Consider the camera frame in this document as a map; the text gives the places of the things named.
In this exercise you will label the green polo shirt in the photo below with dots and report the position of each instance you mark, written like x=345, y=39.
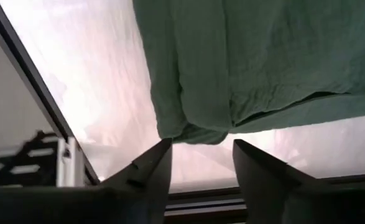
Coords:
x=247, y=62

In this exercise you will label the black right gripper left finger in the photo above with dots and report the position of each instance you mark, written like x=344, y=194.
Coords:
x=123, y=199

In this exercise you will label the white metal bracket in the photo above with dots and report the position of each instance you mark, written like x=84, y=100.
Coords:
x=70, y=165

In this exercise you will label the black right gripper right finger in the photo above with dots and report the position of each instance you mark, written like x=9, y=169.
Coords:
x=278, y=199

